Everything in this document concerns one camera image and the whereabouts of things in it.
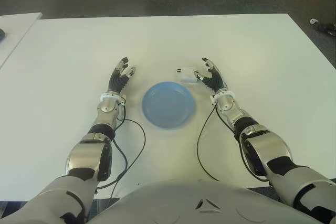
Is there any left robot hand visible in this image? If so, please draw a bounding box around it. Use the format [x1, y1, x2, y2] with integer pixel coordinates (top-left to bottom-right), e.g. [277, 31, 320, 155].
[108, 56, 137, 95]

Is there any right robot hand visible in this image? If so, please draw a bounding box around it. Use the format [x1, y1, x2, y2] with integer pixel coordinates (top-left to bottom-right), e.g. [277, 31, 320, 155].
[193, 57, 228, 93]

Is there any white charger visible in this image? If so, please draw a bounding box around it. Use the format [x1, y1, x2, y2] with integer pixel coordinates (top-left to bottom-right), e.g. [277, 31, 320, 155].
[176, 66, 202, 83]

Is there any blue plate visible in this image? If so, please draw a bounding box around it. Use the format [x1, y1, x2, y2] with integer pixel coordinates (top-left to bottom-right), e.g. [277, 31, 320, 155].
[141, 81, 196, 130]

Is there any white side table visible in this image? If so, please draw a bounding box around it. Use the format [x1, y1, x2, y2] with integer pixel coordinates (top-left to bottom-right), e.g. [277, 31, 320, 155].
[0, 12, 43, 69]

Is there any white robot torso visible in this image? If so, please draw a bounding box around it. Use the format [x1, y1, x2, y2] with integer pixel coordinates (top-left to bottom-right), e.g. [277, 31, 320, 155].
[86, 178, 320, 224]

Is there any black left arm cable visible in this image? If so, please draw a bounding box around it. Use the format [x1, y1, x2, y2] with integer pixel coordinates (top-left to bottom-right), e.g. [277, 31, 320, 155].
[96, 102, 146, 200]

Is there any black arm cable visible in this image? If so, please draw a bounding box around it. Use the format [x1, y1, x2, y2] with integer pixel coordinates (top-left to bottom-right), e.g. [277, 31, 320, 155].
[96, 102, 146, 200]
[196, 102, 270, 183]

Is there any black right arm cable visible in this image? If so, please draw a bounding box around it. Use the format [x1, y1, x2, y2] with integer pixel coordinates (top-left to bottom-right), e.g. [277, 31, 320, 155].
[196, 102, 270, 183]

